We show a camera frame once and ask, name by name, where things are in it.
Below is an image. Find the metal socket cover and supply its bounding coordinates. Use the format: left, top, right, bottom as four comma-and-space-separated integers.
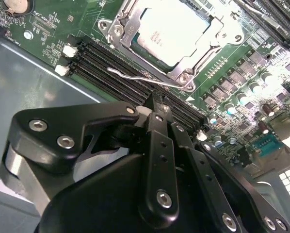
107, 0, 245, 81

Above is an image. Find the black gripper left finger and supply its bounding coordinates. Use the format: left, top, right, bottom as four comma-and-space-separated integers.
0, 90, 181, 231

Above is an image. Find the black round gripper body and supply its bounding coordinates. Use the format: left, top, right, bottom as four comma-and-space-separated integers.
39, 154, 218, 233

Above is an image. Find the silver square CPU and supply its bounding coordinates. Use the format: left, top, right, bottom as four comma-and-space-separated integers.
131, 6, 213, 68

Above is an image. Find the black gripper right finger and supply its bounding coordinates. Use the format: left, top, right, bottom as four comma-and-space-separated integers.
159, 96, 290, 233

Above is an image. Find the metal wire locking lever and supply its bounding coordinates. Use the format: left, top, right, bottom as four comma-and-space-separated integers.
107, 67, 193, 89

